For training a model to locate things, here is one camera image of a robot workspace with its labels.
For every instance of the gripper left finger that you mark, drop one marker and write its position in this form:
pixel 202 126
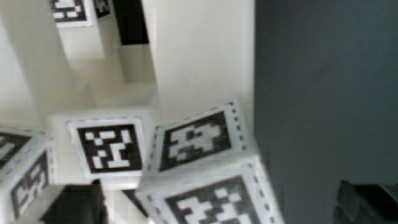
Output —
pixel 78 206

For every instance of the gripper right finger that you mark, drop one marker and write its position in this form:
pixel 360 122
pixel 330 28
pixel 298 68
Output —
pixel 366 204

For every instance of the white chair back frame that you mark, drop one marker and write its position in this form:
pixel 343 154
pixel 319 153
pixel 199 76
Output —
pixel 200 35

